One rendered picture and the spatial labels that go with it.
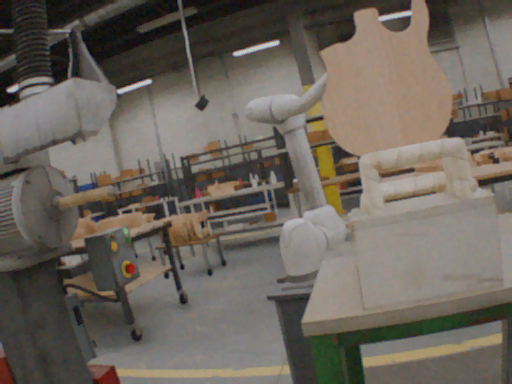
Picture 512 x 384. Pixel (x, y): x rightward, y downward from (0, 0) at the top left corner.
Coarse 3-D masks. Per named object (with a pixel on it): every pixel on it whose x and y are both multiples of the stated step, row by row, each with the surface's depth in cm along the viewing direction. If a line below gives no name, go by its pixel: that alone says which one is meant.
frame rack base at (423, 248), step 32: (480, 192) 67; (352, 224) 69; (384, 224) 68; (416, 224) 67; (448, 224) 65; (480, 224) 63; (384, 256) 69; (416, 256) 67; (448, 256) 66; (480, 256) 64; (384, 288) 69; (416, 288) 68; (448, 288) 66; (480, 288) 65
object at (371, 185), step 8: (360, 168) 70; (368, 168) 69; (368, 176) 69; (376, 176) 69; (368, 184) 69; (376, 184) 69; (368, 192) 69; (376, 192) 69; (376, 200) 69; (376, 208) 69
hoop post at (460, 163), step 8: (456, 152) 64; (464, 152) 64; (456, 160) 65; (464, 160) 64; (456, 168) 65; (464, 168) 64; (456, 176) 65; (464, 176) 64; (456, 184) 66; (464, 184) 64; (456, 192) 66; (464, 192) 65
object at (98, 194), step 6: (108, 186) 103; (84, 192) 104; (90, 192) 103; (96, 192) 102; (102, 192) 101; (60, 198) 106; (66, 198) 105; (72, 198) 104; (78, 198) 104; (84, 198) 103; (90, 198) 103; (96, 198) 103; (102, 198) 102; (60, 204) 106; (66, 204) 105; (72, 204) 105; (78, 204) 105
